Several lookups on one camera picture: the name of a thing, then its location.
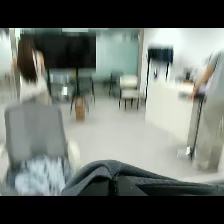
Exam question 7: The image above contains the white chair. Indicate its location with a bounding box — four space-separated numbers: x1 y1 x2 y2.
117 74 141 111

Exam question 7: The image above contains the white counter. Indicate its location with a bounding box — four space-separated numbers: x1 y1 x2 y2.
144 79 202 145

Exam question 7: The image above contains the grey office chair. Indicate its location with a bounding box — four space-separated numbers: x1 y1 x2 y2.
2 101 82 197

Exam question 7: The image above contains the large black wall screen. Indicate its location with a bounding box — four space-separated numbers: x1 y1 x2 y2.
34 32 98 70

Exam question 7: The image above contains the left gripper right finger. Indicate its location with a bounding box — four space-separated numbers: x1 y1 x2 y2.
114 173 148 197

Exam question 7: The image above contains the person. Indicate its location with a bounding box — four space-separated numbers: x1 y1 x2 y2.
12 33 53 106
187 49 224 173

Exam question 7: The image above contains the dark grey garment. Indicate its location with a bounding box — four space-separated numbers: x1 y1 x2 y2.
60 159 224 197

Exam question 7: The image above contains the white patterned garment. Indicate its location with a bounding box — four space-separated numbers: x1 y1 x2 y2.
13 154 73 197

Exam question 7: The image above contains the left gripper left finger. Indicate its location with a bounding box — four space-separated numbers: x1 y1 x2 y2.
77 170 115 197

